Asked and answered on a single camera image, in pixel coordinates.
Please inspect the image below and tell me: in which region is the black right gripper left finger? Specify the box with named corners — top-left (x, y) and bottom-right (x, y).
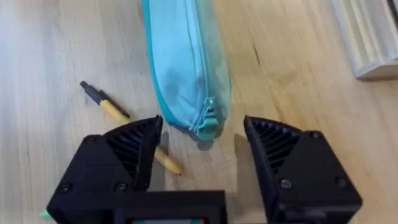
top-left (46, 114), bottom-right (164, 224)

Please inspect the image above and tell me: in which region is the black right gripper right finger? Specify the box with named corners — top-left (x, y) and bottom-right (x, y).
top-left (243, 115), bottom-right (363, 224)

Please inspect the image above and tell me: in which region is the light blue zip bag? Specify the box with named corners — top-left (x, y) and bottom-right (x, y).
top-left (141, 0), bottom-right (232, 141)

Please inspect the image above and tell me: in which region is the yellow and black pen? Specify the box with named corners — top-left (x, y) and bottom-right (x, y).
top-left (79, 80), bottom-right (183, 176)

